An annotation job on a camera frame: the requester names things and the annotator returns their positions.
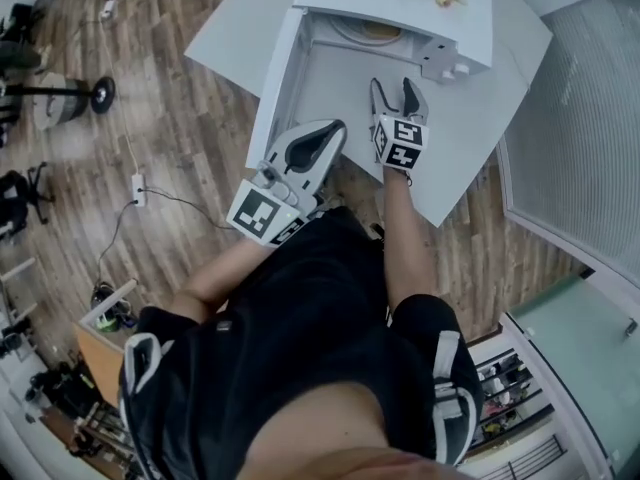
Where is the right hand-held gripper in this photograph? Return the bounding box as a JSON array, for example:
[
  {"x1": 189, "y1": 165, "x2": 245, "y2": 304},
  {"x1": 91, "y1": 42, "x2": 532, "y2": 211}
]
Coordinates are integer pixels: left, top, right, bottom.
[{"x1": 368, "y1": 77, "x2": 432, "y2": 172}]

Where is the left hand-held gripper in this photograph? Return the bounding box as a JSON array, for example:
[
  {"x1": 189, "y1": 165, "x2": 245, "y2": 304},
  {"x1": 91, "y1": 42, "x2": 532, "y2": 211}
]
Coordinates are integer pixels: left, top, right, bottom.
[{"x1": 227, "y1": 119, "x2": 348, "y2": 247}]

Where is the round food container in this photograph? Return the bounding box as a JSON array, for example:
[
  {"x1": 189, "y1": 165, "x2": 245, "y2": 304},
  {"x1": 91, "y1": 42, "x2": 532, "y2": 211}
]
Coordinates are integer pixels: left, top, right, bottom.
[{"x1": 333, "y1": 16, "x2": 403, "y2": 47}]

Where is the white microwave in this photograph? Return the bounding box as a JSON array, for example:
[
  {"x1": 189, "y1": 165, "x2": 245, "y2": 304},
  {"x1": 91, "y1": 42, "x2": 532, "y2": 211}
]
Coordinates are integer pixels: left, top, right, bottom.
[{"x1": 247, "y1": 0, "x2": 496, "y2": 172}]

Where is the person's right forearm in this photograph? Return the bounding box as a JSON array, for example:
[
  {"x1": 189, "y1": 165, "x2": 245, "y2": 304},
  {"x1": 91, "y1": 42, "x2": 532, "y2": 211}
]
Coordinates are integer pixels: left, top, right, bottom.
[{"x1": 381, "y1": 166, "x2": 437, "y2": 312}]

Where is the person's left forearm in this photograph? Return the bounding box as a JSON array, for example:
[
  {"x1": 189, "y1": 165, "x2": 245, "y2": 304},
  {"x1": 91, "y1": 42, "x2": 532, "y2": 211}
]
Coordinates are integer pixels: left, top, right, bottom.
[{"x1": 172, "y1": 235, "x2": 274, "y2": 327}]

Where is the person's black shirt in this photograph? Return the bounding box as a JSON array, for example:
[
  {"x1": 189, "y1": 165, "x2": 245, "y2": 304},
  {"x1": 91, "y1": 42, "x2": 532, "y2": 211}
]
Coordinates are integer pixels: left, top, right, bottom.
[{"x1": 118, "y1": 206, "x2": 485, "y2": 480}]

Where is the white power strip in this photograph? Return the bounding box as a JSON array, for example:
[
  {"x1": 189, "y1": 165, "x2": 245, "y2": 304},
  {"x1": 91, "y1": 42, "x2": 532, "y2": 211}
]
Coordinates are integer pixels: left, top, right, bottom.
[{"x1": 131, "y1": 172, "x2": 149, "y2": 208}]

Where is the black stand with round base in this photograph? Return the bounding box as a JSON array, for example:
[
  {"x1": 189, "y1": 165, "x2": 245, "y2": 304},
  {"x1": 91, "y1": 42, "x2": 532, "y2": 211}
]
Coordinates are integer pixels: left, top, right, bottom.
[{"x1": 0, "y1": 75, "x2": 118, "y2": 115}]

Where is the round grey stool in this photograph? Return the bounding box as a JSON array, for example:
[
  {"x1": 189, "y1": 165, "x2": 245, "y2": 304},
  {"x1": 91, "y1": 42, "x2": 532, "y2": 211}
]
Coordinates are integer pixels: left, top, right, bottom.
[{"x1": 35, "y1": 77, "x2": 90, "y2": 132}]

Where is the person's neck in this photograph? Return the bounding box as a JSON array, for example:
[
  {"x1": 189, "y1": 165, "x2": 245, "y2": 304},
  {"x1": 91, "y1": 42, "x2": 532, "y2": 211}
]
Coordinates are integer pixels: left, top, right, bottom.
[{"x1": 234, "y1": 381, "x2": 484, "y2": 480}]

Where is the glass door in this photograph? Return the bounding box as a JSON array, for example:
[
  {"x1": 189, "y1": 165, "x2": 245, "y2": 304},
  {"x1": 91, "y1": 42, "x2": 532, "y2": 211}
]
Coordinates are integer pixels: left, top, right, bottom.
[{"x1": 502, "y1": 272, "x2": 640, "y2": 469}]

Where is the wooden cabinet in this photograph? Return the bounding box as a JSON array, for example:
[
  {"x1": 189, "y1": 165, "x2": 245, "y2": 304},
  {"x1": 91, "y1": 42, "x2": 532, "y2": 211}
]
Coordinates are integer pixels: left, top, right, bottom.
[{"x1": 73, "y1": 277, "x2": 142, "y2": 412}]

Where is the black office chair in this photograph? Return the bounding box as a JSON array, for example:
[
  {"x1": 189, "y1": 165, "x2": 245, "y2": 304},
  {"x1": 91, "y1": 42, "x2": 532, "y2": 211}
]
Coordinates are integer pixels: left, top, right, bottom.
[{"x1": 0, "y1": 161, "x2": 57, "y2": 242}]

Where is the shoe rack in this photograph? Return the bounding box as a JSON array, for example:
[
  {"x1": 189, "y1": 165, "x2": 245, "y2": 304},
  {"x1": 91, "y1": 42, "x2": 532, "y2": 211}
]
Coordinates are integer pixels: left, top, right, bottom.
[{"x1": 469, "y1": 346, "x2": 556, "y2": 452}]

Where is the black equipment pile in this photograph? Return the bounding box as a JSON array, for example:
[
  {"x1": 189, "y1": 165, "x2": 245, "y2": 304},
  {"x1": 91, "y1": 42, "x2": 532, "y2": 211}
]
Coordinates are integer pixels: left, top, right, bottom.
[{"x1": 23, "y1": 360, "x2": 104, "y2": 422}]

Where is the black cable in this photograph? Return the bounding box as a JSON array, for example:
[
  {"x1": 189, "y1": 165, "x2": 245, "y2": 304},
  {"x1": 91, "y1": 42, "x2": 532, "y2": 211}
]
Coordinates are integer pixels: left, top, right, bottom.
[{"x1": 96, "y1": 186, "x2": 236, "y2": 289}]

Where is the person's left shoulder strap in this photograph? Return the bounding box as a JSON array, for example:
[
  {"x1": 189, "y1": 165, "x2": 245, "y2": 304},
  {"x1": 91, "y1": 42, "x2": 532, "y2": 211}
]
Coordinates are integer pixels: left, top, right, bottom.
[{"x1": 122, "y1": 331, "x2": 164, "y2": 412}]

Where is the person's shoulder strap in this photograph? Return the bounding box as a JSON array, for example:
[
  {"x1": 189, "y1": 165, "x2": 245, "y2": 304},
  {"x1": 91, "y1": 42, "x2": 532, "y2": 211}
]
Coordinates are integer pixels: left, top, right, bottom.
[
  {"x1": 430, "y1": 330, "x2": 477, "y2": 465},
  {"x1": 122, "y1": 331, "x2": 164, "y2": 412}
]

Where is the person's right shoulder strap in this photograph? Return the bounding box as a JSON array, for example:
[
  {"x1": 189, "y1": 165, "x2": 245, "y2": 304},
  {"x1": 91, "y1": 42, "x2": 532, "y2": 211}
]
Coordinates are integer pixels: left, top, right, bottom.
[{"x1": 430, "y1": 330, "x2": 477, "y2": 465}]

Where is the black wire rack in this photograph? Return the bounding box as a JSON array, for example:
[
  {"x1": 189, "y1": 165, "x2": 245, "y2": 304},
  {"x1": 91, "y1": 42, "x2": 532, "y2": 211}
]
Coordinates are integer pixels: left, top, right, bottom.
[{"x1": 477, "y1": 434, "x2": 569, "y2": 480}]

